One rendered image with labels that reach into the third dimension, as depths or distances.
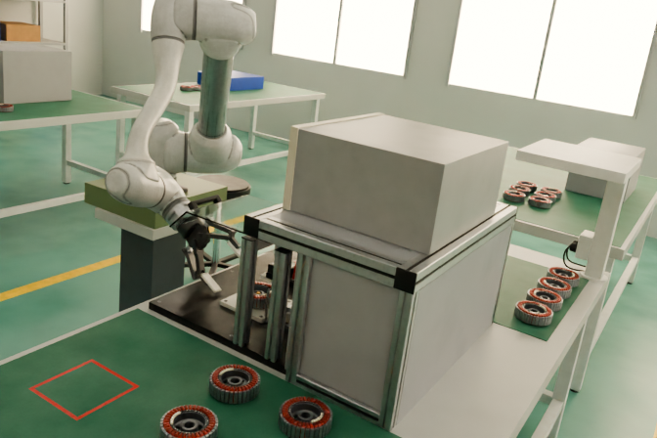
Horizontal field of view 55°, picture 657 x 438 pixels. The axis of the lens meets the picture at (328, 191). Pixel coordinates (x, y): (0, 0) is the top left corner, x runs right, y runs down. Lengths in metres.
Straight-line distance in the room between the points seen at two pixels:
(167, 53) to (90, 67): 7.63
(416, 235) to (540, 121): 4.93
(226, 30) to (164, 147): 0.59
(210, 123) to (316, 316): 1.10
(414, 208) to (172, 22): 1.03
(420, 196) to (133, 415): 0.75
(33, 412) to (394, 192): 0.86
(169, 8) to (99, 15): 7.60
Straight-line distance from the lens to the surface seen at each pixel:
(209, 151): 2.42
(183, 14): 2.06
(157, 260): 2.56
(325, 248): 1.37
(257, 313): 1.76
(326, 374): 1.50
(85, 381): 1.55
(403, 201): 1.38
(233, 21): 2.06
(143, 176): 1.79
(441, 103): 6.55
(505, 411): 1.62
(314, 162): 1.48
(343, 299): 1.39
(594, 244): 2.53
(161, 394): 1.50
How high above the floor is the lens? 1.60
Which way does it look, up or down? 16 degrees down
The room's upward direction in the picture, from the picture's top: 7 degrees clockwise
